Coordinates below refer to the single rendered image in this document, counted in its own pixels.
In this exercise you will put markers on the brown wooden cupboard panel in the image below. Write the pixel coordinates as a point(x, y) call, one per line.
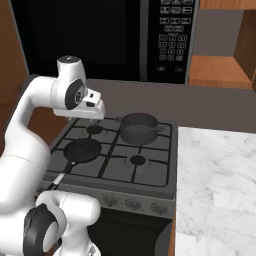
point(10, 50)

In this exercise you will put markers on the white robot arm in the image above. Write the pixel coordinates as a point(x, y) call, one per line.
point(23, 160)

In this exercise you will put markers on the black frying pan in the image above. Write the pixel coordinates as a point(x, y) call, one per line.
point(82, 150)

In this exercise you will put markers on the wooden open shelf cupboard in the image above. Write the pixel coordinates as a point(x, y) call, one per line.
point(220, 71)

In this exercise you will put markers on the dark grey pot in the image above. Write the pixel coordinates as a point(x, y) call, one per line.
point(138, 131)

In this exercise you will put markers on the black oven door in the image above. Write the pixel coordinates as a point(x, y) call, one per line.
point(126, 236)

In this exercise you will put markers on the black microwave oven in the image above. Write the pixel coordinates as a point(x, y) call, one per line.
point(83, 36)

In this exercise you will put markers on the grey gas stove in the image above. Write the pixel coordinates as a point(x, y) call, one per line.
point(140, 173)

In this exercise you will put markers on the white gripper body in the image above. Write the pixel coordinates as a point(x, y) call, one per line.
point(83, 112)

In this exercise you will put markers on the grey stove knob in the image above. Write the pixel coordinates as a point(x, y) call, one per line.
point(110, 200)
point(159, 208)
point(133, 203)

